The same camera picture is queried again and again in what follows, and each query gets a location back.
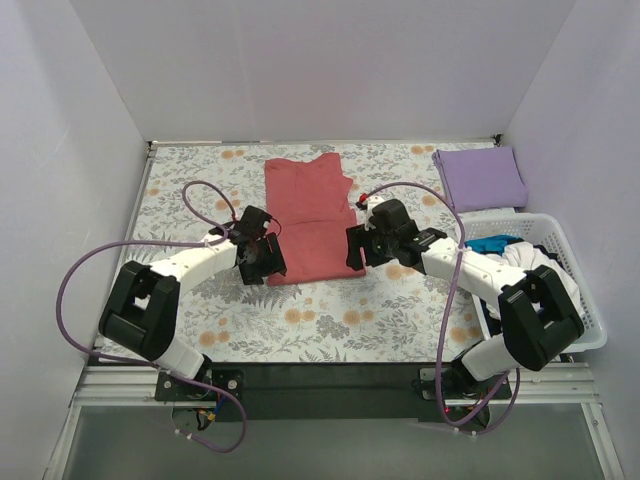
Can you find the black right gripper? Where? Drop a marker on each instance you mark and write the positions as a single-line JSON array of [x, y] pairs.
[[364, 246]]

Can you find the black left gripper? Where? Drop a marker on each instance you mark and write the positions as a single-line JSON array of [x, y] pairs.
[[270, 255]]

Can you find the red t shirt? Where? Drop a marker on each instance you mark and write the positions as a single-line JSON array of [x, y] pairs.
[[311, 202]]

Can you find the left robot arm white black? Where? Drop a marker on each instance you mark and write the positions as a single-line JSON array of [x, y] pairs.
[[142, 309]]

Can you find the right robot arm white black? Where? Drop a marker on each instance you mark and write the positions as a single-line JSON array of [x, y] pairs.
[[538, 317]]

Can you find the floral patterned table mat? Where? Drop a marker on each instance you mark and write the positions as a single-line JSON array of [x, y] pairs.
[[390, 314]]

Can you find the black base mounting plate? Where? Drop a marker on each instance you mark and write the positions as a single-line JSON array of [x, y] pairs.
[[320, 391]]

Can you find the folded purple t shirt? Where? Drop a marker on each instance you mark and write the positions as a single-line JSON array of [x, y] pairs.
[[479, 179]]

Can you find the blue t shirt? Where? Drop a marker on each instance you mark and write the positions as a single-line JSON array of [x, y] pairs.
[[491, 245]]

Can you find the white t shirt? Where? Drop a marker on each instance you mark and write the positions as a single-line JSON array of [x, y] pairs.
[[528, 257]]

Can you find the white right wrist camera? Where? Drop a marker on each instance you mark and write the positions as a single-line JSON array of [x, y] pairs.
[[366, 204]]

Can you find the aluminium frame rail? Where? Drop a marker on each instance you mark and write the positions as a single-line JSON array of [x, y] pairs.
[[552, 428]]

